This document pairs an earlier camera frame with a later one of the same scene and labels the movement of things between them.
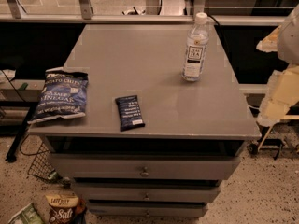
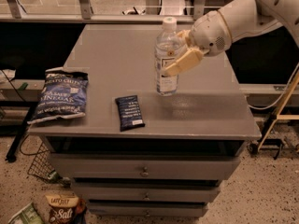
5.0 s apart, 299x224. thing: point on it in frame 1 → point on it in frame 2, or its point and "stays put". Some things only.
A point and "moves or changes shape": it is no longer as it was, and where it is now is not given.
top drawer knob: (144, 174) stays put
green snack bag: (27, 216) stays put
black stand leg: (12, 152) stays put
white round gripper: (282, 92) → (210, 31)
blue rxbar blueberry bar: (129, 113) stays put
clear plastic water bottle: (196, 49) moves or changes shape
